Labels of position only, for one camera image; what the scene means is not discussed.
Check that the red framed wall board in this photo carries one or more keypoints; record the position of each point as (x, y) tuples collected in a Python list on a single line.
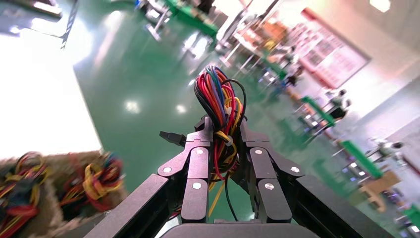
[(331, 49)]

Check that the green workbench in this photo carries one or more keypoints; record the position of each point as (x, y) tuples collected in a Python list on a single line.
[(193, 18), (361, 157), (318, 110)]

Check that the wooden table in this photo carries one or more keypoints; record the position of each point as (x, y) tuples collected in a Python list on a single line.
[(380, 187)]

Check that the open cardboard box with dividers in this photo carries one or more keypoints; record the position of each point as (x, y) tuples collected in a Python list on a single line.
[(54, 200)]

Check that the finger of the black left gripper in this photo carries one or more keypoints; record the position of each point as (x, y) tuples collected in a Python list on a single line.
[(197, 184), (265, 187)]

